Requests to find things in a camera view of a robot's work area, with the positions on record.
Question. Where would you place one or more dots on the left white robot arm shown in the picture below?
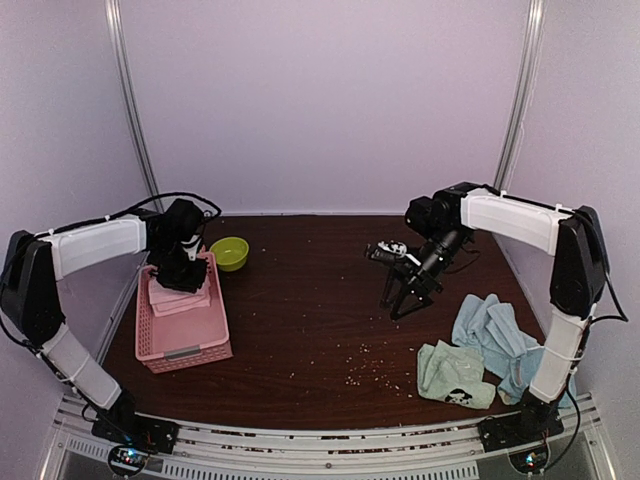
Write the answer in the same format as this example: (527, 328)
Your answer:
(38, 265)

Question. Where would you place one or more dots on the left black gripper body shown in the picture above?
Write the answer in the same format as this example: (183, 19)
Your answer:
(177, 273)

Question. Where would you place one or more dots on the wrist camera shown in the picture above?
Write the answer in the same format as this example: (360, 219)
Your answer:
(193, 246)
(391, 253)

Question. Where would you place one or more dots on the green towel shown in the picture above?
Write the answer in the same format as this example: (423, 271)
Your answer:
(453, 375)

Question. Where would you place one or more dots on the green bowl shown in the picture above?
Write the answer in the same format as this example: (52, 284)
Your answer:
(231, 253)

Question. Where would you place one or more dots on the blue towel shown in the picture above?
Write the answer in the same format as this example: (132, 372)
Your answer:
(489, 326)

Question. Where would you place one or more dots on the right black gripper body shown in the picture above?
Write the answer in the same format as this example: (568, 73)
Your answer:
(426, 281)

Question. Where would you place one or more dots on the pink towel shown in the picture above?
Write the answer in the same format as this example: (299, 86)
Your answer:
(165, 301)

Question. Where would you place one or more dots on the pink plastic basket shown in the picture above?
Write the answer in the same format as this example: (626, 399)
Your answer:
(186, 339)

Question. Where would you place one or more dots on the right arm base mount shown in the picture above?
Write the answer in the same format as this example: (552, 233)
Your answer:
(522, 435)

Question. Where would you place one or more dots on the aluminium front rail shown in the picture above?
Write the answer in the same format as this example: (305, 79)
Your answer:
(449, 450)

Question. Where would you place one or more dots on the left aluminium frame post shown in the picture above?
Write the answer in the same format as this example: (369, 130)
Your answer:
(118, 41)

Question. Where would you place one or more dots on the aluminium frame post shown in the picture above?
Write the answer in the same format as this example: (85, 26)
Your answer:
(118, 41)
(523, 93)

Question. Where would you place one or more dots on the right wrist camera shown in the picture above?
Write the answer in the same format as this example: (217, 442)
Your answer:
(391, 253)

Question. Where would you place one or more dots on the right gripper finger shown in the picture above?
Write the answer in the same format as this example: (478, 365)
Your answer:
(387, 292)
(407, 304)

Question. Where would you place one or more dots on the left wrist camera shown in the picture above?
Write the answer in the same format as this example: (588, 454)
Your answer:
(193, 246)

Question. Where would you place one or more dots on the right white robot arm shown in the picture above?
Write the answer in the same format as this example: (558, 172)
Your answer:
(571, 238)

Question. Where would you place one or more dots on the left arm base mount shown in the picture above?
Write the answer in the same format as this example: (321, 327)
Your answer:
(132, 451)

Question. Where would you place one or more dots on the right aluminium frame post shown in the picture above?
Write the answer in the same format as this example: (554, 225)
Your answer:
(523, 93)

